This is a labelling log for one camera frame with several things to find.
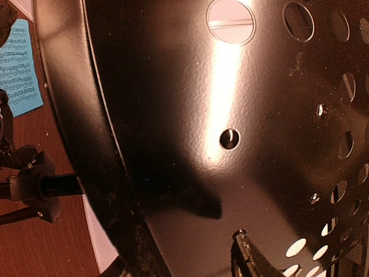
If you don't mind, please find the blue sheet music page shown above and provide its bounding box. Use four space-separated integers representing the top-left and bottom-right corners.
1 19 43 117

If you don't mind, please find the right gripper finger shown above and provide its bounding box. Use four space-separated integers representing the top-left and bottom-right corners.
231 230 283 277

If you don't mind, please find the black music stand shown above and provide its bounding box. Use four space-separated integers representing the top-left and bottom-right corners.
1 1 368 276

